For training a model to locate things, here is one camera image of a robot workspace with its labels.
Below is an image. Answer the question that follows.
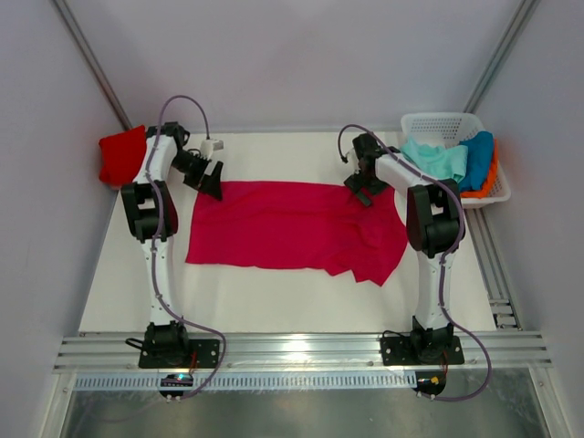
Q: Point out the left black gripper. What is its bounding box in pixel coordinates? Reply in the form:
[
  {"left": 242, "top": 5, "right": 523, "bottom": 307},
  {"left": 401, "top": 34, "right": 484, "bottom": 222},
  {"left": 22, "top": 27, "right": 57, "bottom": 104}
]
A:
[{"left": 170, "top": 150, "right": 223, "bottom": 200}]

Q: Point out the magenta t shirt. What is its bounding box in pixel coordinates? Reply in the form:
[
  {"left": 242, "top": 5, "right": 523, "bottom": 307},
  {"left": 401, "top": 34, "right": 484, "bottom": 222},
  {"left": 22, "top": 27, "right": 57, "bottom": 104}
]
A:
[{"left": 185, "top": 182, "right": 408, "bottom": 287}]

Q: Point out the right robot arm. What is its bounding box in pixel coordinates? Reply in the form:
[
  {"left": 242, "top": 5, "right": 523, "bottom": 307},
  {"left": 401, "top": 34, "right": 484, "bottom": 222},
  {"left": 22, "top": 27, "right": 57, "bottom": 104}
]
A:
[{"left": 342, "top": 132, "right": 465, "bottom": 366}]

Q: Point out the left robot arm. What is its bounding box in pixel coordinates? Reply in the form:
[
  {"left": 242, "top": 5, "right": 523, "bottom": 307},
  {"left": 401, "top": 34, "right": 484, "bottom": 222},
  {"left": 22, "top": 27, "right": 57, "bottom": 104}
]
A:
[{"left": 120, "top": 121, "right": 224, "bottom": 369}]

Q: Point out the mint green t shirt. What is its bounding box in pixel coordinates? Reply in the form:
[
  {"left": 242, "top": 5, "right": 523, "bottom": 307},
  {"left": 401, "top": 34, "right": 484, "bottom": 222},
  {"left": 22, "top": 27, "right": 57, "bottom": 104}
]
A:
[{"left": 401, "top": 137, "right": 467, "bottom": 183}]

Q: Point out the red folded t shirt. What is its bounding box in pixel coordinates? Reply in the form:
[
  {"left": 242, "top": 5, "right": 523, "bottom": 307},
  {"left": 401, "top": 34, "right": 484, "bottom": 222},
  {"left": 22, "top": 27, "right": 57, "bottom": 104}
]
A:
[{"left": 99, "top": 125, "right": 146, "bottom": 189}]

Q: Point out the white plastic basket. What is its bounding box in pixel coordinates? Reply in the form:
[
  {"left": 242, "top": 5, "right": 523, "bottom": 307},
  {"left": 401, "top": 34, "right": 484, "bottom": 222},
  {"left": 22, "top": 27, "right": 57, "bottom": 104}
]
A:
[{"left": 401, "top": 112, "right": 511, "bottom": 209}]

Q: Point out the orange t shirt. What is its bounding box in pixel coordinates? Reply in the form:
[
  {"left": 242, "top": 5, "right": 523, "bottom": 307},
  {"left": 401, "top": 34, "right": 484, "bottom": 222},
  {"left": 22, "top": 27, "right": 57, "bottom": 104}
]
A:
[{"left": 459, "top": 131, "right": 498, "bottom": 200}]

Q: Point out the blue t shirt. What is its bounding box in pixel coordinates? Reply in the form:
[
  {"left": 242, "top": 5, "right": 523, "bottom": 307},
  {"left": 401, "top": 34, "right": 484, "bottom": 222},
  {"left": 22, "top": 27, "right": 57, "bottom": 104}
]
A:
[{"left": 459, "top": 130, "right": 495, "bottom": 193}]

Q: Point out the left controller board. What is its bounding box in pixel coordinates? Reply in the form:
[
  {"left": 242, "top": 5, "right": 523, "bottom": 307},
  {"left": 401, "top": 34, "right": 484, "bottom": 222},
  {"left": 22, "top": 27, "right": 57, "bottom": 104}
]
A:
[{"left": 158, "top": 372, "right": 193, "bottom": 399}]

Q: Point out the controller board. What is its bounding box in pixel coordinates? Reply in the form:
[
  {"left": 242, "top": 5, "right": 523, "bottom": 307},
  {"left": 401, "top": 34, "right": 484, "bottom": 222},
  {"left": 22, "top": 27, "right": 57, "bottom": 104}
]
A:
[
  {"left": 414, "top": 370, "right": 447, "bottom": 398},
  {"left": 158, "top": 372, "right": 193, "bottom": 399}
]

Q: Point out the right controller board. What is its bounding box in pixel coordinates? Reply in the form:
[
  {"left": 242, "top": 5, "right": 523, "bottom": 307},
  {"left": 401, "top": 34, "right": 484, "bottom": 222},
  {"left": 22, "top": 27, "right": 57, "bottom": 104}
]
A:
[{"left": 414, "top": 370, "right": 447, "bottom": 398}]

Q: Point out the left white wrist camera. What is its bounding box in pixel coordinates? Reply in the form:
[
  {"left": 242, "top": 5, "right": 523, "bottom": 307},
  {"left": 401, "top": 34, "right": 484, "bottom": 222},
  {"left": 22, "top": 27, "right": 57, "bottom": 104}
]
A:
[{"left": 199, "top": 139, "right": 224, "bottom": 160}]

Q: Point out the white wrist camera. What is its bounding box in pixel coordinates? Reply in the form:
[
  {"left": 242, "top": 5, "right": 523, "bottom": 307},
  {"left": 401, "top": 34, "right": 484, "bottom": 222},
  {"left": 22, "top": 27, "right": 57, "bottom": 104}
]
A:
[
  {"left": 341, "top": 148, "right": 360, "bottom": 168},
  {"left": 199, "top": 139, "right": 224, "bottom": 160}
]

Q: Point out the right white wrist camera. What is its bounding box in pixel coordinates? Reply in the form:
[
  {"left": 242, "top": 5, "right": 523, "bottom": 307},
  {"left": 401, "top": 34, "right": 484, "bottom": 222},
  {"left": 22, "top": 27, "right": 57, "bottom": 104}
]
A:
[{"left": 341, "top": 148, "right": 360, "bottom": 168}]

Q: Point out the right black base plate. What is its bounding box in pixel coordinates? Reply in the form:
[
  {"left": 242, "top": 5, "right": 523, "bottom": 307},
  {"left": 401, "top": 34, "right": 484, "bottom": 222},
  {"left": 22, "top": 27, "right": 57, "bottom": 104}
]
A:
[{"left": 380, "top": 330, "right": 465, "bottom": 366}]

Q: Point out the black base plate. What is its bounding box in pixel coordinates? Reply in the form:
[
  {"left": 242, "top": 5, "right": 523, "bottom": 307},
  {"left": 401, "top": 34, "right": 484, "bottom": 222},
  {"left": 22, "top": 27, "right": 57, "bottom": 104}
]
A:
[
  {"left": 138, "top": 339, "right": 222, "bottom": 370},
  {"left": 380, "top": 330, "right": 465, "bottom": 366}
]

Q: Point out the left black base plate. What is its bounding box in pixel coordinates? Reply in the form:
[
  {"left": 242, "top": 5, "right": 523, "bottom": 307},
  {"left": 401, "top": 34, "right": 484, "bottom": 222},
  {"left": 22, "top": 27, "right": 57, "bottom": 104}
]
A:
[{"left": 138, "top": 339, "right": 222, "bottom": 370}]

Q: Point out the left corner frame post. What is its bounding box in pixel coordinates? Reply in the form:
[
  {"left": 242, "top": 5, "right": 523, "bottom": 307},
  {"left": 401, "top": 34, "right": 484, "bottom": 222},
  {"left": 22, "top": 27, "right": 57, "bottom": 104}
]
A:
[{"left": 49, "top": 0, "right": 132, "bottom": 130}]

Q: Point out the corner frame post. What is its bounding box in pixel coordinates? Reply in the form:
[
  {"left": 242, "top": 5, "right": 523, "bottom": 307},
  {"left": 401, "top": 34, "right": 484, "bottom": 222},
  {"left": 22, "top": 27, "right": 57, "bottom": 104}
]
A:
[
  {"left": 464, "top": 0, "right": 540, "bottom": 113},
  {"left": 49, "top": 0, "right": 132, "bottom": 130}
]

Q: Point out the slotted grey cable duct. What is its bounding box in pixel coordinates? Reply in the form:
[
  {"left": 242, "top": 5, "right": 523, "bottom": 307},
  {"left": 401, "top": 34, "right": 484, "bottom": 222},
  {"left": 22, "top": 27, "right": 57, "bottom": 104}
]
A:
[{"left": 73, "top": 370, "right": 415, "bottom": 391}]

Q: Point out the aluminium mounting rail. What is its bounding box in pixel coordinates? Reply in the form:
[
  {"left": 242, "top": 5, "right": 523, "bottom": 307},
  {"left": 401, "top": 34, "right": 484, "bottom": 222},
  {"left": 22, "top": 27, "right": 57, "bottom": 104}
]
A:
[{"left": 53, "top": 331, "right": 552, "bottom": 372}]

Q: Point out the right corner frame post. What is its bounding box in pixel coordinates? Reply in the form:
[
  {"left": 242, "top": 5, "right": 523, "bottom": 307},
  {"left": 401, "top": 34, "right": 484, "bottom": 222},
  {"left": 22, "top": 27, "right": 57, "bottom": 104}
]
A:
[{"left": 464, "top": 0, "right": 540, "bottom": 113}]

